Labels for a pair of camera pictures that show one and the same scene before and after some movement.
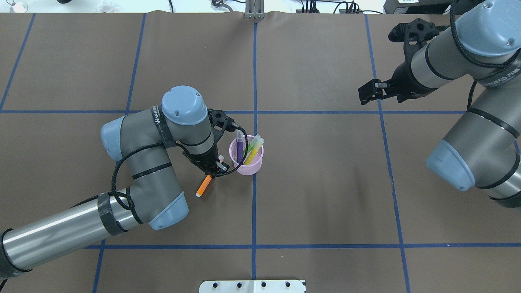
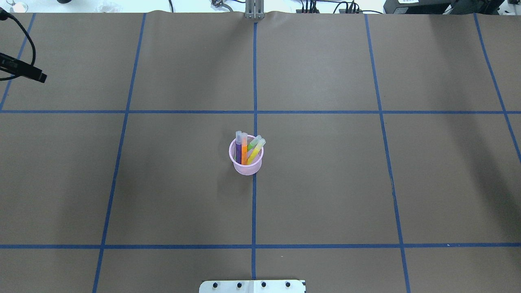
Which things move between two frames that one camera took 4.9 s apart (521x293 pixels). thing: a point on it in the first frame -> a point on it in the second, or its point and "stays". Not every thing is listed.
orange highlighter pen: (204, 185) -> (244, 148)
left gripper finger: (225, 166) -> (10, 64)
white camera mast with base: (254, 286) stays
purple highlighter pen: (239, 136) stays
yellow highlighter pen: (253, 151) stays
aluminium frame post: (255, 9) stays
